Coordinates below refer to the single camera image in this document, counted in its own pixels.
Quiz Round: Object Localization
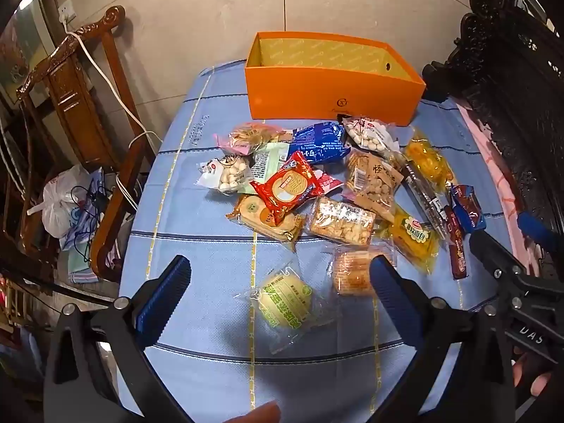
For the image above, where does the black object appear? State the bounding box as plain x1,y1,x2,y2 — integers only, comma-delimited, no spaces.
422,64,454,102

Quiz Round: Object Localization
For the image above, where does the person's right hand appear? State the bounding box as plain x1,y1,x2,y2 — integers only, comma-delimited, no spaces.
513,347,564,408

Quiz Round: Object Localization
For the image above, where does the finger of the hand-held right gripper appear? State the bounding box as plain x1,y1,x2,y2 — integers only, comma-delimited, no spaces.
468,231,529,283
516,211,564,254

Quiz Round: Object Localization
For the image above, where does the pink cloth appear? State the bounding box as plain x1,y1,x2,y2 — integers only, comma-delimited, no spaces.
456,101,542,274

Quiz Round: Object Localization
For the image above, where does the black cable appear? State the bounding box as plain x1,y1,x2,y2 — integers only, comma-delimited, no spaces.
70,185,109,256

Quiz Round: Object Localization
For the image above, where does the blue snack packet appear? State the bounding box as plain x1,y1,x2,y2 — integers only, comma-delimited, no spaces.
288,121,351,166

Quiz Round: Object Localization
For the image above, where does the red round cake packet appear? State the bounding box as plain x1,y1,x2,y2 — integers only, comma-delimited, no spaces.
250,151,327,226

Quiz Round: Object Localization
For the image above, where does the pink cookie packet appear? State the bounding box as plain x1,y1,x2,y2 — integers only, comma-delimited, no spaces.
220,121,287,157

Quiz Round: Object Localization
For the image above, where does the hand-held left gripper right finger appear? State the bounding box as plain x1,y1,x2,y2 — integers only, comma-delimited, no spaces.
369,255,516,423

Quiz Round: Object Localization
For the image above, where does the orange edged rice cake packet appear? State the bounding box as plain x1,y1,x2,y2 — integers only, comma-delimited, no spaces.
226,194,307,252

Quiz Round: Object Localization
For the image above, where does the white ball packet red print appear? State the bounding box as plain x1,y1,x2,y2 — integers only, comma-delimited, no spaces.
341,117,399,157

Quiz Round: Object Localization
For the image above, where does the carved wooden chair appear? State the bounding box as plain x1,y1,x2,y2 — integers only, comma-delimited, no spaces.
15,6,157,283

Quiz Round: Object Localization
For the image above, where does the white plastic bag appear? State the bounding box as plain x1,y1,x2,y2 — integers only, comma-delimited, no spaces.
42,165,95,239

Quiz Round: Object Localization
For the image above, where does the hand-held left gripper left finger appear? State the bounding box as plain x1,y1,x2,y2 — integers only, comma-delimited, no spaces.
43,255,195,423

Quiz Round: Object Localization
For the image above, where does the blue checked tablecloth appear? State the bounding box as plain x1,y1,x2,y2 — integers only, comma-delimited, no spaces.
119,59,529,423

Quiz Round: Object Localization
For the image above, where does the person's left hand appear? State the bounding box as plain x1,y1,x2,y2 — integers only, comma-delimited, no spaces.
229,401,281,423

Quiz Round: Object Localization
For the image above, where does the small blue red packet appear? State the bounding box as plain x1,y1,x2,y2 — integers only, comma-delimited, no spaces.
448,183,488,233

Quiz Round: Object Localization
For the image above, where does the dark carved wooden furniture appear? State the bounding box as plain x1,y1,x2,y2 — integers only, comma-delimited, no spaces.
423,0,564,239

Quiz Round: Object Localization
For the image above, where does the dark red biscuit bar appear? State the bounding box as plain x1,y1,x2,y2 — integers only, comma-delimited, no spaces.
443,205,470,280

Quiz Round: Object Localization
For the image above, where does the green white snack packet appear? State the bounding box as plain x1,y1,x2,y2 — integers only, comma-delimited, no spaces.
240,141,294,195

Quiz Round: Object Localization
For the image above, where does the orange cardboard box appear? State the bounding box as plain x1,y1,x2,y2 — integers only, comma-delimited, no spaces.
244,32,427,126

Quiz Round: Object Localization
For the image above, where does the green label round bread packet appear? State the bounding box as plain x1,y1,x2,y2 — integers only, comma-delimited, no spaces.
233,262,336,355

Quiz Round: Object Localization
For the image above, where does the clear square cracker packet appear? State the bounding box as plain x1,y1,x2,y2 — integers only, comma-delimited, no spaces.
304,196,377,247

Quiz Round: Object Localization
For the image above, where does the brown cookie packet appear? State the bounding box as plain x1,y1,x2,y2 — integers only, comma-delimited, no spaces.
341,150,406,223

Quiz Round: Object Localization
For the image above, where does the clear round cracker packet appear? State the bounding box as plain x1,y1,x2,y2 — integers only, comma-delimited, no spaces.
328,247,395,298

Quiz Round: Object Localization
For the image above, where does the white ball packet black print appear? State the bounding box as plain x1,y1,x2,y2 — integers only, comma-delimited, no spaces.
196,154,254,195

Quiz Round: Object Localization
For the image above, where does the white cable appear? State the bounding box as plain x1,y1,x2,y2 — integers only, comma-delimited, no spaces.
64,18,153,212

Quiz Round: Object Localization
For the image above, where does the yellow bread packet with logo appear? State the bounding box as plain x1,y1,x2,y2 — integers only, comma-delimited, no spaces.
379,205,441,276

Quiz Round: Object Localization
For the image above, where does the folded striped cloth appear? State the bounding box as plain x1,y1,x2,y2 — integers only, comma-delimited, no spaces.
66,249,100,283

